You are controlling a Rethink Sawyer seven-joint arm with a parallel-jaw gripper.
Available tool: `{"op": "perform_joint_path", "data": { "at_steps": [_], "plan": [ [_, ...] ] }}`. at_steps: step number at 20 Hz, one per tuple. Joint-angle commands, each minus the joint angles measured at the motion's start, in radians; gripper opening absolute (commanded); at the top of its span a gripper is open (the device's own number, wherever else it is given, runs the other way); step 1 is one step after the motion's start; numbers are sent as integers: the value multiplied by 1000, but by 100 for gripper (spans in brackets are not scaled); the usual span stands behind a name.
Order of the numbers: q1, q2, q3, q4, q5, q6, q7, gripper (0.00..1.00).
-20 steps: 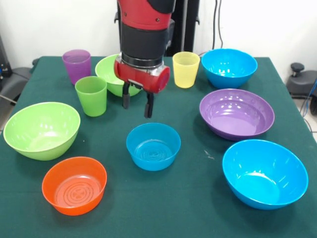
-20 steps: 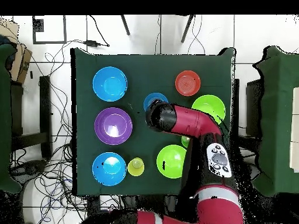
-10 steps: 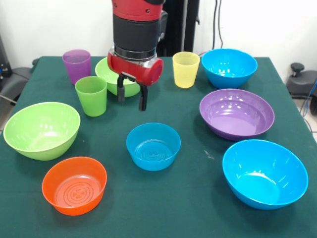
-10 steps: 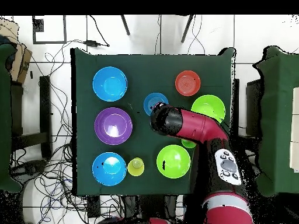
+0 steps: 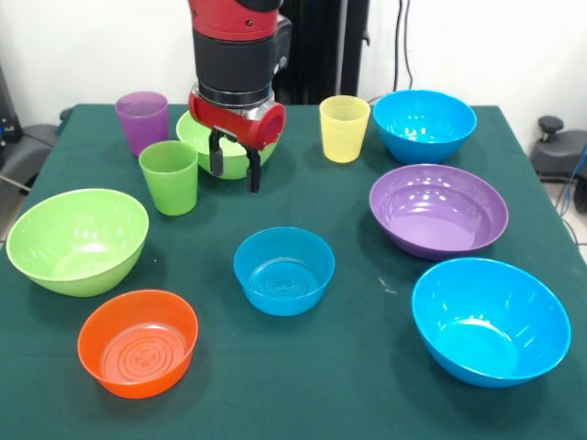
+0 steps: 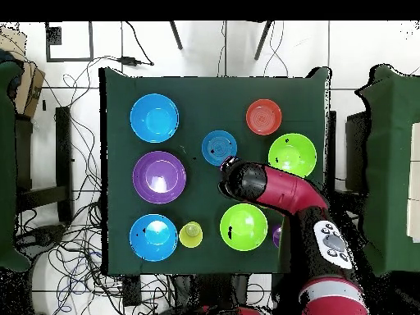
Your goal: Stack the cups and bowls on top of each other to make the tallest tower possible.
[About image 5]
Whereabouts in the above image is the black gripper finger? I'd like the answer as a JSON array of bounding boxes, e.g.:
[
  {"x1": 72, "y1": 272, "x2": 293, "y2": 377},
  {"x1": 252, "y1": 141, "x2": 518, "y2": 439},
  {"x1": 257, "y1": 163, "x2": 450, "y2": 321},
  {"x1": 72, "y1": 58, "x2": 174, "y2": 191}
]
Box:
[
  {"x1": 245, "y1": 146, "x2": 263, "y2": 193},
  {"x1": 208, "y1": 129, "x2": 226, "y2": 178}
]

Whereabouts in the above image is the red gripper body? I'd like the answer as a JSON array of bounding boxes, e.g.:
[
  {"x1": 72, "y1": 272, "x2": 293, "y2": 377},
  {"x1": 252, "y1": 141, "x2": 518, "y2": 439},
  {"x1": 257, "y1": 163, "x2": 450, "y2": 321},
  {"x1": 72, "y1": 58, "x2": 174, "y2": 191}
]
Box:
[{"x1": 187, "y1": 89, "x2": 288, "y2": 151}]

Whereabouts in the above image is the green plastic cup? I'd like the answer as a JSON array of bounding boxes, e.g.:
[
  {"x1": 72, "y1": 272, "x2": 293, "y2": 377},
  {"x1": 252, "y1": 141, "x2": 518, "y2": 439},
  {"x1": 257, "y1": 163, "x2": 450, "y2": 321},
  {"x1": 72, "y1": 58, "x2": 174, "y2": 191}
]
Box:
[{"x1": 138, "y1": 140, "x2": 200, "y2": 217}]

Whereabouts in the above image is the small blue plastic bowl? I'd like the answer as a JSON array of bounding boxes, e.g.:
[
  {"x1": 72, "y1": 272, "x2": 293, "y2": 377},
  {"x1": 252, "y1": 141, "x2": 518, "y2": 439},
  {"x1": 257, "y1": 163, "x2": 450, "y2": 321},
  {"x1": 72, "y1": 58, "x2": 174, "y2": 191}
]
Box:
[{"x1": 232, "y1": 226, "x2": 337, "y2": 317}]

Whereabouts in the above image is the small orange plastic bowl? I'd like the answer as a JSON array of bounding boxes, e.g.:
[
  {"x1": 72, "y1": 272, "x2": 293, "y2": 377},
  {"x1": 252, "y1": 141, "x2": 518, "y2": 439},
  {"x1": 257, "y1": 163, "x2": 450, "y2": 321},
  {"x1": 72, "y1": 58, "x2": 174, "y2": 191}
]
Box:
[{"x1": 76, "y1": 289, "x2": 200, "y2": 400}]

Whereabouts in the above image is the green plastic bowl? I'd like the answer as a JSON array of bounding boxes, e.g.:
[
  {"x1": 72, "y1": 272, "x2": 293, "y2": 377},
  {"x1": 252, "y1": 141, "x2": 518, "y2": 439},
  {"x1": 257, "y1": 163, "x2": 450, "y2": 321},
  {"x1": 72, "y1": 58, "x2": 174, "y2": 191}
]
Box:
[
  {"x1": 5, "y1": 188, "x2": 150, "y2": 298},
  {"x1": 175, "y1": 108, "x2": 282, "y2": 181}
]

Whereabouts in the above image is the purple plastic cup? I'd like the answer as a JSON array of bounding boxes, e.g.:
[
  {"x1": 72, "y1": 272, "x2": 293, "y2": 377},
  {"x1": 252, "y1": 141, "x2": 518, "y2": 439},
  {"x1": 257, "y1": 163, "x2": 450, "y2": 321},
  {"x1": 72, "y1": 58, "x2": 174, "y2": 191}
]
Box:
[{"x1": 114, "y1": 90, "x2": 170, "y2": 160}]

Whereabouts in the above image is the yellow plastic cup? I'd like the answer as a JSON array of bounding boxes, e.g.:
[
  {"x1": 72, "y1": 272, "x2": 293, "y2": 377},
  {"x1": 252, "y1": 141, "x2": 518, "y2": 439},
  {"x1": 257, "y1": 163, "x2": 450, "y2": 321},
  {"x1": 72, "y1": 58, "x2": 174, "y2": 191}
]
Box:
[{"x1": 319, "y1": 94, "x2": 371, "y2": 164}]

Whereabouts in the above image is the purple plastic bowl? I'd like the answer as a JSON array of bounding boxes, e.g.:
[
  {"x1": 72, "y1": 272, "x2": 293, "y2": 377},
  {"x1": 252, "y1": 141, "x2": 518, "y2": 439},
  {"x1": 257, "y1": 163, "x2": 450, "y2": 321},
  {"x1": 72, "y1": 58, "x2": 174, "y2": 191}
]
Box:
[{"x1": 369, "y1": 163, "x2": 510, "y2": 261}]

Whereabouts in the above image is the grey wheeled base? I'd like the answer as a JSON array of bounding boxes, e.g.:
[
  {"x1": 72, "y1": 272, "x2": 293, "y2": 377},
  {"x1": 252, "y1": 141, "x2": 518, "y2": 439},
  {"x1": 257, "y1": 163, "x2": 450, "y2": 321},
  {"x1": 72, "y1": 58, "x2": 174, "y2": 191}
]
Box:
[{"x1": 0, "y1": 123, "x2": 59, "y2": 193}]

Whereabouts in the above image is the black equipment casing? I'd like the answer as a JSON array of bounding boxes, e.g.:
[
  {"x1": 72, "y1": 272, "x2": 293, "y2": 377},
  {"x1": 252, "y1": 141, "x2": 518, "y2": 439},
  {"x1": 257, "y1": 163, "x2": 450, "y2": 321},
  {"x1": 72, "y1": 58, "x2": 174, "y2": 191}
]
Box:
[{"x1": 0, "y1": 61, "x2": 23, "y2": 171}]

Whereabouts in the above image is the dark green tablecloth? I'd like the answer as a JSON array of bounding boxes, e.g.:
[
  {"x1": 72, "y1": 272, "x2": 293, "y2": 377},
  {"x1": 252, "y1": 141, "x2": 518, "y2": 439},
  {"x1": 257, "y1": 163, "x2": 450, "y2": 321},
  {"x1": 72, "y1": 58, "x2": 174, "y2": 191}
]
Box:
[{"x1": 0, "y1": 103, "x2": 587, "y2": 440}]

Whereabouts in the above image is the grey base with black knob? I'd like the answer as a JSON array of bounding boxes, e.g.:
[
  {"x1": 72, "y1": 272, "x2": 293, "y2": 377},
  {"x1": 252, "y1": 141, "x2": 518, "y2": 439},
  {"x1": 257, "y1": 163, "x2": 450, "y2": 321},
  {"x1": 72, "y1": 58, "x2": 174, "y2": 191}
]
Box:
[{"x1": 531, "y1": 115, "x2": 587, "y2": 184}]

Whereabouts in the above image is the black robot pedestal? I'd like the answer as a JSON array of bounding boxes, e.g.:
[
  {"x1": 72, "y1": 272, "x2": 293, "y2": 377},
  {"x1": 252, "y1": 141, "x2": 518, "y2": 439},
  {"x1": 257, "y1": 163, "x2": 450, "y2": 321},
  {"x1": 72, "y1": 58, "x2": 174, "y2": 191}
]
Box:
[{"x1": 270, "y1": 0, "x2": 371, "y2": 107}]

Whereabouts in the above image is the black wall cable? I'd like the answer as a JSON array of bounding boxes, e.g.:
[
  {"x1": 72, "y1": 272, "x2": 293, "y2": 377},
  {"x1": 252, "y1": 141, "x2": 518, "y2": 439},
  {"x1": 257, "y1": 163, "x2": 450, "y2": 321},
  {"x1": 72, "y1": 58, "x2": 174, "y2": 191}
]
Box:
[{"x1": 393, "y1": 0, "x2": 417, "y2": 93}]

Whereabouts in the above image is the blue cable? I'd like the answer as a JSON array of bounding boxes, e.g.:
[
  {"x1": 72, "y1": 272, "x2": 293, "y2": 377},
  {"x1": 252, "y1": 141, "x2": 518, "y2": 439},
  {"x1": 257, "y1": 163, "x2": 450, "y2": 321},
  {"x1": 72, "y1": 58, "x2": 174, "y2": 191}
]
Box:
[{"x1": 557, "y1": 146, "x2": 587, "y2": 216}]

